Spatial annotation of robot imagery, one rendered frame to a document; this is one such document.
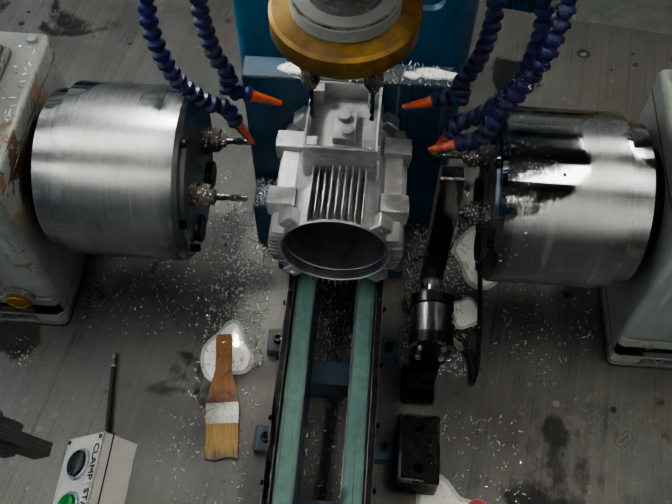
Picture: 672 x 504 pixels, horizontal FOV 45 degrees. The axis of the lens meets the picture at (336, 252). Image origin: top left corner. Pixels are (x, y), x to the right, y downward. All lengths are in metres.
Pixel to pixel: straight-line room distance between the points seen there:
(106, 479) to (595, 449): 0.71
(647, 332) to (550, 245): 0.26
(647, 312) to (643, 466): 0.24
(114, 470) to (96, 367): 0.38
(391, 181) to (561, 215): 0.24
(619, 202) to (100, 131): 0.68
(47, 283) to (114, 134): 0.30
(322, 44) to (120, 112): 0.32
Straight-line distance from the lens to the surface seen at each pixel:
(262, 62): 1.19
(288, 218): 1.08
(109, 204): 1.11
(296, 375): 1.16
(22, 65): 1.24
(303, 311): 1.20
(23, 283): 1.31
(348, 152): 1.08
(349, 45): 0.93
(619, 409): 1.34
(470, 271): 1.39
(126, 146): 1.10
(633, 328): 1.27
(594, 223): 1.09
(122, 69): 1.71
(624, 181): 1.10
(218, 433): 1.26
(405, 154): 1.17
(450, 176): 0.93
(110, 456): 0.99
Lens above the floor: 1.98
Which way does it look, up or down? 58 degrees down
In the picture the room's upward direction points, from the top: straight up
